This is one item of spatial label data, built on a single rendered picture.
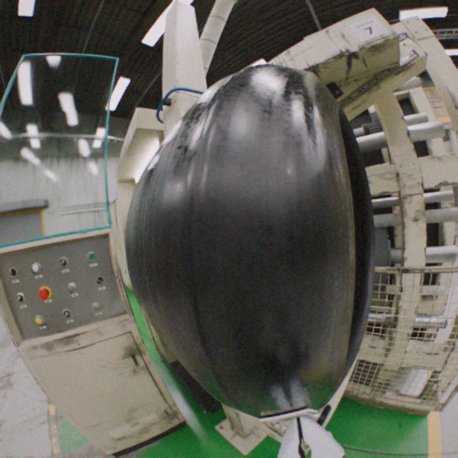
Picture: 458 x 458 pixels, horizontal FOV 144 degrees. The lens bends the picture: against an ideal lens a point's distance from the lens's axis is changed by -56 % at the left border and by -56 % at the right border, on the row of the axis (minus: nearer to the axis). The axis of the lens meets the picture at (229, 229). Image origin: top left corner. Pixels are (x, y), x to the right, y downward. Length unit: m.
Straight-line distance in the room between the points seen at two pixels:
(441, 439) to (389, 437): 0.32
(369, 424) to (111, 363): 1.40
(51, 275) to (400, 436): 1.83
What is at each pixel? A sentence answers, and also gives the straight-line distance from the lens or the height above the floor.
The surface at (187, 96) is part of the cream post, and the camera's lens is 0.63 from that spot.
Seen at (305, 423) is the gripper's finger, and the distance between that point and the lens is 0.20.
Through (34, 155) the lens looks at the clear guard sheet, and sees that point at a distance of 0.88.
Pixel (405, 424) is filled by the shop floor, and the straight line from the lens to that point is 1.47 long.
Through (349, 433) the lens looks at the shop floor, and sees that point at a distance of 1.35.
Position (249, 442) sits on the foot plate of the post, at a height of 0.01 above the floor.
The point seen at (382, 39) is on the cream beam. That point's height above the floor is 1.64.
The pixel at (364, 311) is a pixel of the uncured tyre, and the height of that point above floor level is 0.99.
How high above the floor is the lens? 1.23
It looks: 3 degrees down
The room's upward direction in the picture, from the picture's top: 9 degrees counter-clockwise
